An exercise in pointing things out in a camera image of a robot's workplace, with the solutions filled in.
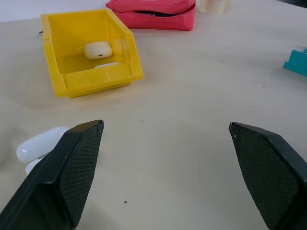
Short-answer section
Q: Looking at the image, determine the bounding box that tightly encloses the teal plastic tray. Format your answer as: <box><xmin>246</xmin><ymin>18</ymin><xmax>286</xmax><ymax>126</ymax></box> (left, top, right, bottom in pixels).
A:
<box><xmin>283</xmin><ymin>47</ymin><xmax>307</xmax><ymax>77</ymax></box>

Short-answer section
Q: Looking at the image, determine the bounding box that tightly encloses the white earbud case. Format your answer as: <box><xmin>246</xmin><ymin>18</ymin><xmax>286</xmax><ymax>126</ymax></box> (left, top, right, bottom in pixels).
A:
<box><xmin>83</xmin><ymin>41</ymin><xmax>113</xmax><ymax>60</ymax></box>
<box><xmin>16</xmin><ymin>126</ymin><xmax>70</xmax><ymax>175</ymax></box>

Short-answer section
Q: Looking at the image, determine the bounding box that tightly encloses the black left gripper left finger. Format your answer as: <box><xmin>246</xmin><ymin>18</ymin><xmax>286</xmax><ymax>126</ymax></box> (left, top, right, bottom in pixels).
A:
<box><xmin>0</xmin><ymin>119</ymin><xmax>105</xmax><ymax>230</ymax></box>

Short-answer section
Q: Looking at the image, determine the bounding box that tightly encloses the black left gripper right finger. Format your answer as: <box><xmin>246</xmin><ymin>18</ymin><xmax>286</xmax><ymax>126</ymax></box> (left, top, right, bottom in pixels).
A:
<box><xmin>228</xmin><ymin>122</ymin><xmax>307</xmax><ymax>230</ymax></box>

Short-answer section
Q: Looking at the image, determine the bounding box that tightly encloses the yellow plastic bin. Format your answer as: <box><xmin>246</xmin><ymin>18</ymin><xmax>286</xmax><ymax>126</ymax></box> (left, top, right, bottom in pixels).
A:
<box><xmin>40</xmin><ymin>9</ymin><xmax>144</xmax><ymax>98</ymax></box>

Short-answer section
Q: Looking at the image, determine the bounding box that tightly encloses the clear plastic container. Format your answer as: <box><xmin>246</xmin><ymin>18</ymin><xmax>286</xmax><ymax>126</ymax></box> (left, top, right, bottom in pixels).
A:
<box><xmin>199</xmin><ymin>0</ymin><xmax>233</xmax><ymax>15</ymax></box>

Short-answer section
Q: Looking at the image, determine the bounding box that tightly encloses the pink zipped fabric pouch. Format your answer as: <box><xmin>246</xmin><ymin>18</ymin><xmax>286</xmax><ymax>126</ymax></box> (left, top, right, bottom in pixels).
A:
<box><xmin>106</xmin><ymin>0</ymin><xmax>197</xmax><ymax>31</ymax></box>

